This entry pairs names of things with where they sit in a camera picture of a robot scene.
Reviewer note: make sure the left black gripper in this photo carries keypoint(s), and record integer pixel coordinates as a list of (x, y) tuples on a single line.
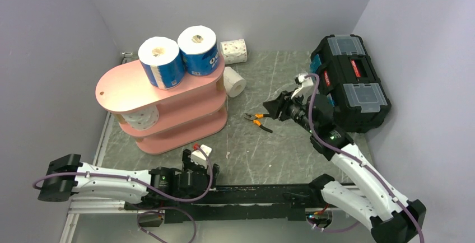
[(187, 162)]

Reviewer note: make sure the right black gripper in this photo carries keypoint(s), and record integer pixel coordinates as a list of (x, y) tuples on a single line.
[(282, 104)]

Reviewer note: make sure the pink three-tier shelf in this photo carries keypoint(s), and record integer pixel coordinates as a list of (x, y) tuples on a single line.
[(194, 109)]

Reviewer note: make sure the floral paper roll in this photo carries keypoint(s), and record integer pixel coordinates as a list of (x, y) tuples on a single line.
[(142, 119), (234, 51)]

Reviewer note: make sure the blue roll front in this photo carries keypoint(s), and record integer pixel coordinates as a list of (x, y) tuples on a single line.
[(198, 46)]

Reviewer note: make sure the blue roll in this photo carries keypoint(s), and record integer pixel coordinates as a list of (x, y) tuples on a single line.
[(161, 60), (198, 46)]

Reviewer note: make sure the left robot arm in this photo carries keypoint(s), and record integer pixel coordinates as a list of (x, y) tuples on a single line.
[(68, 176)]

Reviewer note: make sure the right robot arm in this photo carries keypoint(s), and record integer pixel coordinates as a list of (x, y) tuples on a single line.
[(388, 214)]

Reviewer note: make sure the white paper roll lying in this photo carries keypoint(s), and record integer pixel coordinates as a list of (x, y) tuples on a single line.
[(233, 82)]

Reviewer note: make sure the black plastic toolbox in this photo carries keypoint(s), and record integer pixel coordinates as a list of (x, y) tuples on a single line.
[(349, 81)]

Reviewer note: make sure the orange handled pliers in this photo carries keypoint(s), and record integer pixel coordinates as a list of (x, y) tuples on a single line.
[(255, 118)]

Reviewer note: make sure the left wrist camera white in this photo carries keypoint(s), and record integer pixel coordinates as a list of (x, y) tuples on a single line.
[(200, 154)]

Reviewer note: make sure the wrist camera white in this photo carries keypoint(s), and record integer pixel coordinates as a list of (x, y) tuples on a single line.
[(200, 154), (305, 82)]

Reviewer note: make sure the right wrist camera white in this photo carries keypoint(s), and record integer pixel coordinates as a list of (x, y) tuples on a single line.
[(305, 82)]

